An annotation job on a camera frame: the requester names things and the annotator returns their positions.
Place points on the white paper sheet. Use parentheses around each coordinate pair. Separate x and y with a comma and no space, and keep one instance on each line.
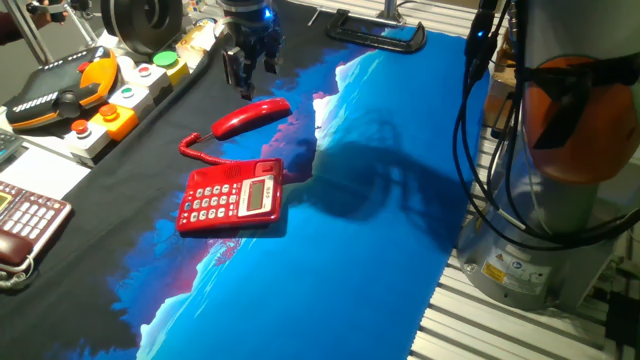
(45,172)

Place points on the silver orange robot arm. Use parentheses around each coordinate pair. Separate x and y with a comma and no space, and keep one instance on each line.
(550,225)

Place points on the black computer keyboard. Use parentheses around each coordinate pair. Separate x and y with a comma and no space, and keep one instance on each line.
(7,145)

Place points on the open cardboard box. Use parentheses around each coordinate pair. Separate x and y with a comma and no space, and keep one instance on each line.
(497,95)

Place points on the rubik's cube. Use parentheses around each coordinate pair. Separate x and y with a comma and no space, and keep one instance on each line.
(196,5)

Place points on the blue black landscape cloth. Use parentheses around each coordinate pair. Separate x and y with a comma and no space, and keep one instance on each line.
(350,275)

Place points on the white box red button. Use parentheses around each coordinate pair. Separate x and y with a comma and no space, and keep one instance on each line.
(87,142)
(150,80)

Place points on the red telephone base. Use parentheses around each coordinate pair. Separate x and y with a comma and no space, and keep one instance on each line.
(220,200)

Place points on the silver metal frame bar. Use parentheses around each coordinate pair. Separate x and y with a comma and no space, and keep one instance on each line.
(30,32)
(82,22)

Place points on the black orange teach pendant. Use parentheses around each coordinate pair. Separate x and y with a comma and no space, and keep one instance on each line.
(55,95)

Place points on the black C-clamp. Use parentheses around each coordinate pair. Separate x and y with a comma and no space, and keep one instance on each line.
(380,40)

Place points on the silver metal post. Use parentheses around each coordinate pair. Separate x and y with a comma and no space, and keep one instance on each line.
(390,12)

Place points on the yellow box green button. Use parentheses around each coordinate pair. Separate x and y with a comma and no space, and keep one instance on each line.
(172,67)

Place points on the orange box orange button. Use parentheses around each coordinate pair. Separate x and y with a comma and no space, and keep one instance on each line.
(117,125)

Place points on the bystander hand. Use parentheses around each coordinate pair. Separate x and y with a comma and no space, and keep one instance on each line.
(47,20)

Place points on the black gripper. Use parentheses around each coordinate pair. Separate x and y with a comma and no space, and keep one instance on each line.
(250,27)

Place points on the cream cardboard packet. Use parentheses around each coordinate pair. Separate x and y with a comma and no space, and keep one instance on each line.
(197,45)

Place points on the maroon desk telephone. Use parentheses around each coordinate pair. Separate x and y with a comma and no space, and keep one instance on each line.
(30,220)

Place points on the black filament spool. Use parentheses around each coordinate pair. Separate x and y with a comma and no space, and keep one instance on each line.
(120,25)

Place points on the white box green button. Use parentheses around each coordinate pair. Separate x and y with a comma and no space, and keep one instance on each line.
(131,100)

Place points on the red telephone handset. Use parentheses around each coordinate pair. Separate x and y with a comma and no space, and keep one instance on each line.
(250,117)

